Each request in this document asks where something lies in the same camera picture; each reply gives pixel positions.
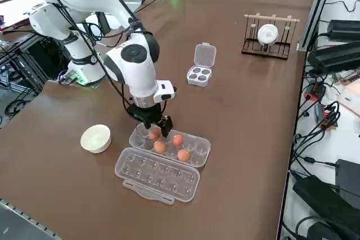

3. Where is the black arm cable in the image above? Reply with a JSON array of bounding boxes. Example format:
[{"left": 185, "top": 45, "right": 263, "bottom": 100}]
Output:
[{"left": 39, "top": 0, "right": 169, "bottom": 141}]

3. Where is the aluminium profile post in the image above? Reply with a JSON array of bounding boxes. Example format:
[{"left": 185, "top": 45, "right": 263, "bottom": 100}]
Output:
[{"left": 298, "top": 0, "right": 338, "bottom": 52}]

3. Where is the white paper bowl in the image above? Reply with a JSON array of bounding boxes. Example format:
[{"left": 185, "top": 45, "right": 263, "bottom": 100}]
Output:
[{"left": 80, "top": 124, "right": 113, "bottom": 154}]

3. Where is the black wire cup rack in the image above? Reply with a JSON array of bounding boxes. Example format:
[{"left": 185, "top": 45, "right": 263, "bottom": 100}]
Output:
[{"left": 241, "top": 13, "right": 300, "bottom": 61}]

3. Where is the small four-slot egg tray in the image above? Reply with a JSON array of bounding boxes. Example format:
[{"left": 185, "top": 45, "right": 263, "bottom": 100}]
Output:
[{"left": 186, "top": 42, "right": 217, "bottom": 87}]

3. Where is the white cup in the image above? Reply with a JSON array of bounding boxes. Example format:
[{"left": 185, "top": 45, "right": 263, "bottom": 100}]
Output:
[{"left": 257, "top": 24, "right": 279, "bottom": 47}]

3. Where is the black power brick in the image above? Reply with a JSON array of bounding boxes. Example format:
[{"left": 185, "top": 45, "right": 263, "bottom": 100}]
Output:
[
  {"left": 327, "top": 20, "right": 360, "bottom": 42},
  {"left": 307, "top": 42, "right": 360, "bottom": 75},
  {"left": 336, "top": 159, "right": 360, "bottom": 204},
  {"left": 292, "top": 175, "right": 360, "bottom": 240}
]

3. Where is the transparent twelve-slot egg tray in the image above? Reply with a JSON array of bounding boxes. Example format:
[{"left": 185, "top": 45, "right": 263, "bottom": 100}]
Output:
[{"left": 114, "top": 129, "right": 212, "bottom": 204}]

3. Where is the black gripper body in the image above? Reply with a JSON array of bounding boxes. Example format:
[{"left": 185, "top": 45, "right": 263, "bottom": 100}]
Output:
[{"left": 128, "top": 104, "right": 167, "bottom": 127}]

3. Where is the light wooden board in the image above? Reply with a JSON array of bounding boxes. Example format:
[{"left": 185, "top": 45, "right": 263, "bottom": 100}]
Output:
[{"left": 337, "top": 81, "right": 360, "bottom": 117}]

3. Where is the red black power strip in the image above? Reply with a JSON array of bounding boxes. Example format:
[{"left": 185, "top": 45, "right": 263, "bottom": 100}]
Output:
[{"left": 305, "top": 81, "right": 327, "bottom": 101}]

